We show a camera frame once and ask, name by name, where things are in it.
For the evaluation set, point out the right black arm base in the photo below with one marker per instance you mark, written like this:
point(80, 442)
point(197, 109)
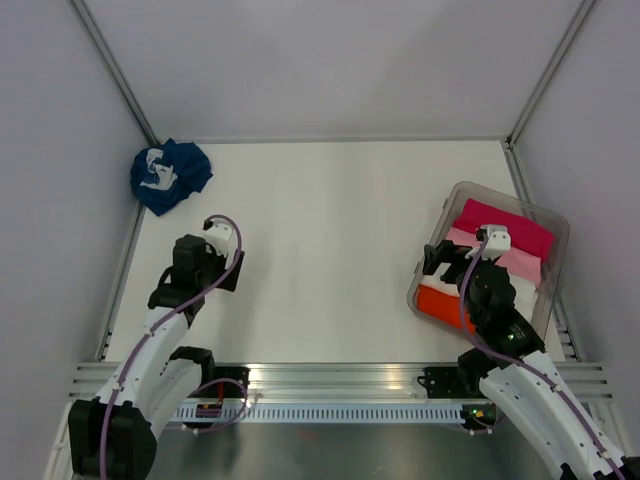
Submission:
point(446, 382)

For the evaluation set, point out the light pink folded t-shirt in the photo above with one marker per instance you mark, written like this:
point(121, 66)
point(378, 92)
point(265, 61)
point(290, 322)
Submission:
point(516, 261)

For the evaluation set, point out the magenta folded t-shirt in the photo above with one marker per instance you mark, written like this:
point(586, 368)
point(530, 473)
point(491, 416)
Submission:
point(526, 235)

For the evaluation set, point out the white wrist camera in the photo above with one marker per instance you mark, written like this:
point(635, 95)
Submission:
point(495, 239)
point(219, 234)

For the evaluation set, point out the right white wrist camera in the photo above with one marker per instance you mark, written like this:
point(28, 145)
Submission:
point(495, 239)

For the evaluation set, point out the orange folded t-shirt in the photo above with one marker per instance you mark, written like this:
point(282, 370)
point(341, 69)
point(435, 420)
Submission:
point(439, 305)

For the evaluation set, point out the clear plastic storage bin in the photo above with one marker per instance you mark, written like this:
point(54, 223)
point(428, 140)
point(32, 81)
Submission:
point(550, 269)

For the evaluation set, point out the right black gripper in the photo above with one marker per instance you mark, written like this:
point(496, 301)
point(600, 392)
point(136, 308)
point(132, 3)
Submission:
point(445, 251)

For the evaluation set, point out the aluminium front rail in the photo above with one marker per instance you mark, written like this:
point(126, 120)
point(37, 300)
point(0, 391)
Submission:
point(351, 382)

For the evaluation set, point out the aluminium frame post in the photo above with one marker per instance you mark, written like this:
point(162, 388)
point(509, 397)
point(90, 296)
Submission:
point(102, 48)
point(576, 24)

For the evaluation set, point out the white slotted cable duct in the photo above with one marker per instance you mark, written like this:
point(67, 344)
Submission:
point(323, 413)

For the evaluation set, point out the right aluminium frame post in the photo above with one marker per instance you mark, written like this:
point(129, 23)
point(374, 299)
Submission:
point(576, 24)

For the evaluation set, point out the left aluminium frame post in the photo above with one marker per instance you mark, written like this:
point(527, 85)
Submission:
point(102, 48)

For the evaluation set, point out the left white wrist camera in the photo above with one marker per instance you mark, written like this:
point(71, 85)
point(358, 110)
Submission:
point(219, 234)

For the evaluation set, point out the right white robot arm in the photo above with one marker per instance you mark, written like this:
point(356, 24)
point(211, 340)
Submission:
point(510, 367)

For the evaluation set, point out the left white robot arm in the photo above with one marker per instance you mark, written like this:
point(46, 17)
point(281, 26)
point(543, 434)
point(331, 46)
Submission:
point(114, 435)

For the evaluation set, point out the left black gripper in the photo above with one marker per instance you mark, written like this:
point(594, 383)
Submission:
point(220, 259)

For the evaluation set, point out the blue t-shirt with print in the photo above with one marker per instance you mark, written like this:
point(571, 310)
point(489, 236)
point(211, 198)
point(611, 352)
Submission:
point(163, 176)

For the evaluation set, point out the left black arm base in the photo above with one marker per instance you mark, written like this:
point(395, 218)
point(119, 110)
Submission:
point(229, 382)

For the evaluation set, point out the white folded t-shirt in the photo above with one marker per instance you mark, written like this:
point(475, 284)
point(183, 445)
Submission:
point(525, 298)

